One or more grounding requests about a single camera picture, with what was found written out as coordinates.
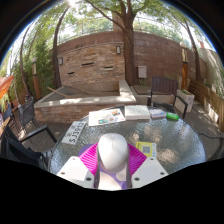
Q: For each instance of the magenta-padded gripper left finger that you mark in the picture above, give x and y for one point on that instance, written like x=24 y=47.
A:
x=75 y=171

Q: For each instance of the black wicker chair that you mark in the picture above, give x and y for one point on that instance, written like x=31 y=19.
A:
x=20 y=150
x=213 y=146
x=31 y=116

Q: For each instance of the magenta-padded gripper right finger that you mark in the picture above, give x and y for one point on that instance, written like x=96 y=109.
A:
x=148 y=171

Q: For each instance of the grey wall utility box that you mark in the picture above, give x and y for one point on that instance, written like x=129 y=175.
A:
x=142 y=71

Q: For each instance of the small white book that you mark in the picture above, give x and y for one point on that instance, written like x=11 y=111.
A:
x=157 y=113

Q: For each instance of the orange parasol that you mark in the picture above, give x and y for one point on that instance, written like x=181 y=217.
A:
x=5 y=86

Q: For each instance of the black wall lamp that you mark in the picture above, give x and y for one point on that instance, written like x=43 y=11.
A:
x=60 y=61
x=118 y=50

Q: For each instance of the colourful open magazine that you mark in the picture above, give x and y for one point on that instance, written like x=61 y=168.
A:
x=106 y=117

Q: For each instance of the wooden post with lamp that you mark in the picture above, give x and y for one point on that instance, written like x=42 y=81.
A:
x=35 y=78
x=184 y=63

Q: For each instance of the white computer mouse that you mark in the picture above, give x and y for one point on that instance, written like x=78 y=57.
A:
x=113 y=153

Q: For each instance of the slim leaning tree trunk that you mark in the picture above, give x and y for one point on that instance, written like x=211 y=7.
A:
x=57 y=56
x=195 y=53

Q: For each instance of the white rectangular planter box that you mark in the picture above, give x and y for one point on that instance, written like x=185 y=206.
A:
x=187 y=98

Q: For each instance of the thick brown tree trunk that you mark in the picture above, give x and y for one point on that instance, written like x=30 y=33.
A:
x=129 y=50

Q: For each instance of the large white book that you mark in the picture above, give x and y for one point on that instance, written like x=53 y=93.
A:
x=137 y=112

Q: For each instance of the white rectangular number plate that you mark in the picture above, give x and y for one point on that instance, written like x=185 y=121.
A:
x=74 y=133

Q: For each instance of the dark wooden-back armchair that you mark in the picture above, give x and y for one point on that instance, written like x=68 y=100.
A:
x=165 y=91

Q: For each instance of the raised stone planter bed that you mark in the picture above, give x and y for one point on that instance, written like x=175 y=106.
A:
x=83 y=103

